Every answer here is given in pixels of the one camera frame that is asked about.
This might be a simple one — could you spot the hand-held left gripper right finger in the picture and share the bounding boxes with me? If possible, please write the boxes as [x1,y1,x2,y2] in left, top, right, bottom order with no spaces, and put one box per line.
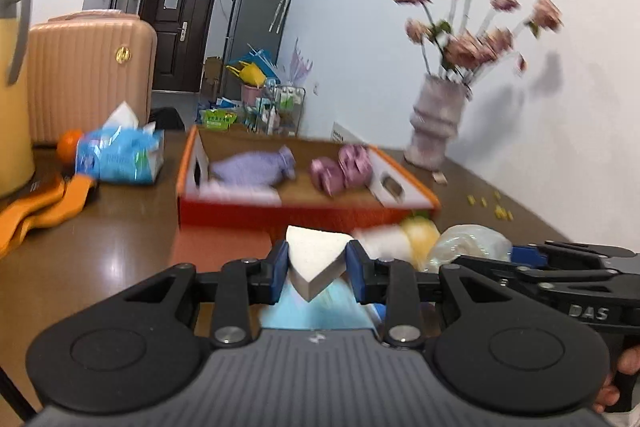
[346,239,521,350]

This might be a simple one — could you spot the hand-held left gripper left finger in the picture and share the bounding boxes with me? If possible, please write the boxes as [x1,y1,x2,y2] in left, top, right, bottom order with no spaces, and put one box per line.
[120,240,291,349]

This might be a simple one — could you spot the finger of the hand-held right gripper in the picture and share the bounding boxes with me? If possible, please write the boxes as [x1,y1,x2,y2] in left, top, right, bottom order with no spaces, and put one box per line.
[511,241,640,267]
[452,254,626,294]

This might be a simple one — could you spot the white sponge wedge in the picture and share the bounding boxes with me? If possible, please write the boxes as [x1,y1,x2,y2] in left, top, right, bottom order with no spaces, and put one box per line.
[286,226,350,303]

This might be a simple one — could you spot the light blue soft cloth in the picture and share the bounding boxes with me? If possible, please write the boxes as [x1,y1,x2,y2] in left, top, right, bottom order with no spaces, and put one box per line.
[259,279,382,332]

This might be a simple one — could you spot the clear plastic bag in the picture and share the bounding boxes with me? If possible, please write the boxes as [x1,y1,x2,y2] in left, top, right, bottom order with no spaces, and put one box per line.
[427,224,514,274]

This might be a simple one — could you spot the red cardboard box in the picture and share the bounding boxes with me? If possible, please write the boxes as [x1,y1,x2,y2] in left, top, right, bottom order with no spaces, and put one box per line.
[175,124,442,234]

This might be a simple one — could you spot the pink socks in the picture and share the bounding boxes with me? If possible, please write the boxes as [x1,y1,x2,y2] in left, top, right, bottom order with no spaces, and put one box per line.
[308,144,374,198]

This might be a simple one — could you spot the lavender sock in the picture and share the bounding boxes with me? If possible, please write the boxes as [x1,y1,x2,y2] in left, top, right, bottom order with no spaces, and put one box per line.
[207,145,297,188]

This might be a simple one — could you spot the person's right hand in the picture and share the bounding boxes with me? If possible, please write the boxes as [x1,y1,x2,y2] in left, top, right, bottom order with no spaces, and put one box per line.
[594,345,640,414]

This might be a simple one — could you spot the scattered yellow crumbs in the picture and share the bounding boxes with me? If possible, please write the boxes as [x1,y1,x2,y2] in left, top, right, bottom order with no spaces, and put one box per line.
[466,191,516,223]

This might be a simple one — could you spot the pink ceramic vase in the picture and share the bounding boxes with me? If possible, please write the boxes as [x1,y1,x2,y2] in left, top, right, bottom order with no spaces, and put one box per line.
[404,73,473,171]

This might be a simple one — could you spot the green packet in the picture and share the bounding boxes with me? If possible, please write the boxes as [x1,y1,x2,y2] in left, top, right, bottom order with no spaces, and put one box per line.
[199,107,239,130]

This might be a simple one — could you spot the blue tissue pack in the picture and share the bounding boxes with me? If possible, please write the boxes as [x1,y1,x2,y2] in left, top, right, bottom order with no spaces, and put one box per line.
[75,102,166,186]

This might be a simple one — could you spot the yellow plastic toy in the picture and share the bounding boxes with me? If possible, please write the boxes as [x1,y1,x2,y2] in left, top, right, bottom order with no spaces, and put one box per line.
[226,60,269,88]

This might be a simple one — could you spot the brown cardboard carton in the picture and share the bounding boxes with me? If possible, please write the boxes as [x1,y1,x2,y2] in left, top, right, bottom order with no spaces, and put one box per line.
[202,56,224,102]

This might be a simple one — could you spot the blue paper bag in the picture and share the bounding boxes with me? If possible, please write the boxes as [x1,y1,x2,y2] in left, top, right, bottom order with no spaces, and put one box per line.
[235,48,281,80]

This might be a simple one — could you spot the bunch of dried pink roses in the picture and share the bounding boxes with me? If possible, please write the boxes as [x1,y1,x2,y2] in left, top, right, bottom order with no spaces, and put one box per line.
[391,0,565,88]

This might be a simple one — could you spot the orange fruit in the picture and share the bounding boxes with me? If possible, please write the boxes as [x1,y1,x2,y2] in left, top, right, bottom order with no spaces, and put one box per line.
[56,129,84,166]

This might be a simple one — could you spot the grey refrigerator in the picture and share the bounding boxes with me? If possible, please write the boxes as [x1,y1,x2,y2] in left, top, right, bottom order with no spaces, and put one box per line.
[222,0,297,108]

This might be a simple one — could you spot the dark brown door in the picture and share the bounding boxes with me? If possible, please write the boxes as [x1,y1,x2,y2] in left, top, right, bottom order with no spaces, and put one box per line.
[138,0,222,94]

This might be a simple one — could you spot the white folded umbrella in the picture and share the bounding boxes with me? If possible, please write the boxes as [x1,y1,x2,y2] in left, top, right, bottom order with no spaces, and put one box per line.
[269,0,297,34]

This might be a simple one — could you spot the pink ribbed suitcase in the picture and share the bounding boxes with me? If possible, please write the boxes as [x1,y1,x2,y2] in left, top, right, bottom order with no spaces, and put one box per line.
[27,9,159,146]

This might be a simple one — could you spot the yellow thermos jug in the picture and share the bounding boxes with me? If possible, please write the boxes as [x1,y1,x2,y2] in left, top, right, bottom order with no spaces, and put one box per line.
[0,0,37,200]

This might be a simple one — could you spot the wire storage rack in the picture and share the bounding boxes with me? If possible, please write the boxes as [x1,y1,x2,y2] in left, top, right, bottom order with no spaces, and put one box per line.
[240,84,307,138]

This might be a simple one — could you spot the purple wall decal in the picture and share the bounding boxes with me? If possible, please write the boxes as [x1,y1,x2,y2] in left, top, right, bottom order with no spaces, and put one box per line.
[287,38,314,86]

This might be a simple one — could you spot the orange strap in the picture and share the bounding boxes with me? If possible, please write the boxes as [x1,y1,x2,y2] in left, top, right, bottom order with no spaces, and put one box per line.
[0,173,101,259]

